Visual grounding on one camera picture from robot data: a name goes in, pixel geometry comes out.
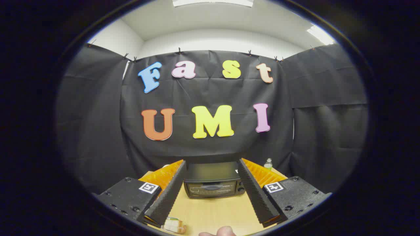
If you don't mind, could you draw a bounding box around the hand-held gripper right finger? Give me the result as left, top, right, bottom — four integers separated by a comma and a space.
238, 158, 332, 228

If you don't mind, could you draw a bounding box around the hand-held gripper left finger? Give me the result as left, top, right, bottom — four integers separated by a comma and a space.
94, 160, 187, 228

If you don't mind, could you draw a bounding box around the sandwich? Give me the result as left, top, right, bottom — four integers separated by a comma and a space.
161, 216, 187, 234

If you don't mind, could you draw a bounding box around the black toaster oven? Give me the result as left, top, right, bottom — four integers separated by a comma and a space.
183, 161, 246, 199

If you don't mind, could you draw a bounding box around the small ceiling light panel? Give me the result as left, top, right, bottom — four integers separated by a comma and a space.
307, 25, 335, 46

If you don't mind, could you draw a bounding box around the long ceiling light panel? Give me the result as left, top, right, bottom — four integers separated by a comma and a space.
172, 0, 254, 8

